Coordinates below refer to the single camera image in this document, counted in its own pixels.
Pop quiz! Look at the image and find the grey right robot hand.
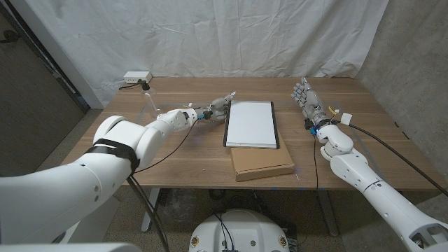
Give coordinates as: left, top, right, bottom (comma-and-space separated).
290, 77, 328, 125

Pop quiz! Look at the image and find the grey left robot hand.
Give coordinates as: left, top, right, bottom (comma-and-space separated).
201, 91, 237, 123

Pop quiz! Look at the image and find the small black-framed whiteboard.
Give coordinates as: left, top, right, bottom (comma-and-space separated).
223, 100, 280, 150

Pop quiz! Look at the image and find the flat cardboard packing box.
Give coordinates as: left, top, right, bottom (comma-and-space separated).
230, 131, 295, 182

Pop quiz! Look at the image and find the clear plastic stand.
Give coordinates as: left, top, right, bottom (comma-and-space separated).
139, 87, 164, 119

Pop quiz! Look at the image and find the white backdrop cloth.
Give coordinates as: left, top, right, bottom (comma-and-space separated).
10, 0, 390, 109

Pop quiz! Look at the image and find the white power strip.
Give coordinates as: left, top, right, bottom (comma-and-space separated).
123, 71, 153, 84

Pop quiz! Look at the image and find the grey table leg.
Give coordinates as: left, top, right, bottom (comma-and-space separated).
140, 188, 161, 233
316, 190, 340, 238

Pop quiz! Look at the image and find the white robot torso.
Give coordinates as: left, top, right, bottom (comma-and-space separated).
188, 209, 291, 252

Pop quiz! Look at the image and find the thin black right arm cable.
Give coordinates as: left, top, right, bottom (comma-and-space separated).
312, 134, 320, 192

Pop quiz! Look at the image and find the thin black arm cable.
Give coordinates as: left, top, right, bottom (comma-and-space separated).
134, 119, 199, 174
312, 134, 320, 192

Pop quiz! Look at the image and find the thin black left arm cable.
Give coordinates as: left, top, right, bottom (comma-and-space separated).
134, 119, 199, 174

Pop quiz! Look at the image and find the black plug with cable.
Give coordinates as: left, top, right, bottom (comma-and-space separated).
118, 80, 151, 92

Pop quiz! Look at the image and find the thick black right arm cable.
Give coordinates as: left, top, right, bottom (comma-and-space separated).
334, 120, 448, 197

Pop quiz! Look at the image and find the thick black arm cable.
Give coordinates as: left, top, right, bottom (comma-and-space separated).
334, 120, 448, 197
125, 174, 172, 252

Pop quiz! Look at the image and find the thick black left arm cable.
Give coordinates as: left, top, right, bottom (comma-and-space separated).
125, 174, 172, 252

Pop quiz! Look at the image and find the dark perforated wall panel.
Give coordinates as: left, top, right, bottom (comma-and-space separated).
0, 0, 91, 178

